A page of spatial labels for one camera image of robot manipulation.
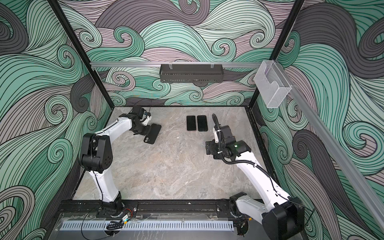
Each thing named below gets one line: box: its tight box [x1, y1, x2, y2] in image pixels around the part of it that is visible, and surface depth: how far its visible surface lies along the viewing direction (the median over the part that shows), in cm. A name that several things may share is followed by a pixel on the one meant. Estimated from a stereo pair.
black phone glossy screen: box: [197, 115, 208, 132], surface depth 111 cm
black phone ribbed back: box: [186, 115, 196, 131], surface depth 109 cm
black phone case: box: [143, 123, 162, 145], surface depth 96 cm
